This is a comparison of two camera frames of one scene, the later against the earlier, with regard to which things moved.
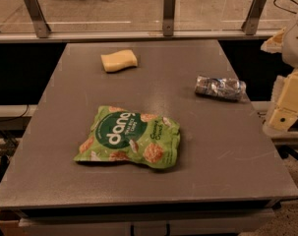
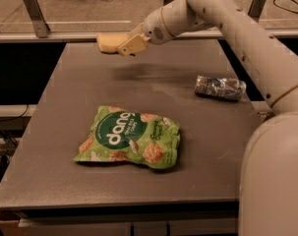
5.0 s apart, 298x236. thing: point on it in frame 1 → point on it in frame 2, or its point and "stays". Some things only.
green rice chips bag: [118, 134] stays
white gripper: [296, 46] → [152, 28]
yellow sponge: [119, 60] → [109, 42]
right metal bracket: [251, 22] stays
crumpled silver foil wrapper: [221, 88] stays
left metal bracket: [35, 12] stays
